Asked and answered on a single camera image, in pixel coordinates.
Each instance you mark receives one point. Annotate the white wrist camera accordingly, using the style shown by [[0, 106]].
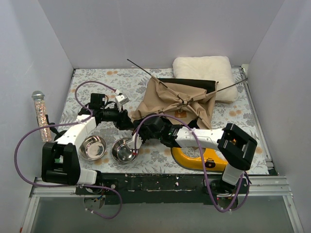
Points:
[[134, 143], [121, 99]]

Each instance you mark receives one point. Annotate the floral table mat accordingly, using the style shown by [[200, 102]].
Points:
[[153, 156]]

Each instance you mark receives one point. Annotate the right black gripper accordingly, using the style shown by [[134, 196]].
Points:
[[143, 129]]

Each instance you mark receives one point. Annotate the beige fabric pet tent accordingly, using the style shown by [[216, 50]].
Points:
[[201, 114]]

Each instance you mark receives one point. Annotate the left steel bowl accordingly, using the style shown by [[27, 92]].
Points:
[[92, 148]]

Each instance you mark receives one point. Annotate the steel bowl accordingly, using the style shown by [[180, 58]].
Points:
[[92, 148], [122, 153]]

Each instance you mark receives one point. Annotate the yellow double bowl holder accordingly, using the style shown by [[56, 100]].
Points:
[[190, 158]]

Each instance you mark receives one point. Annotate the aluminium frame rail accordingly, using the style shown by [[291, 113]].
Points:
[[270, 209]]

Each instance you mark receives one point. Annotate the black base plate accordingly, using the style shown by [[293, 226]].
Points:
[[166, 188]]

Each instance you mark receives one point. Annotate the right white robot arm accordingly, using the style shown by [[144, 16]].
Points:
[[230, 149]]

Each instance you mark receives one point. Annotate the black tent pole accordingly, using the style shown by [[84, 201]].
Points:
[[167, 97], [218, 89]]

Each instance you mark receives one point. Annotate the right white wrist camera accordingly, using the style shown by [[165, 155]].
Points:
[[134, 143]]

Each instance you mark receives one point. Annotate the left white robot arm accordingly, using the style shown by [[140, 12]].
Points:
[[60, 159]]

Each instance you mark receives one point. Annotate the glitter toy microphone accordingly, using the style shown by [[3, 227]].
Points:
[[40, 109]]

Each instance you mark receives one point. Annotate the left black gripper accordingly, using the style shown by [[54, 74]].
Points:
[[124, 119]]

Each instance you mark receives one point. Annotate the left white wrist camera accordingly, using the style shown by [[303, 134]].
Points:
[[121, 99]]

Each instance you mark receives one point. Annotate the right steel bowl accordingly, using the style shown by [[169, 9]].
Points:
[[122, 153]]

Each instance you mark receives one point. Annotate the cream fluffy pillow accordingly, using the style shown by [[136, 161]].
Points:
[[214, 68]]

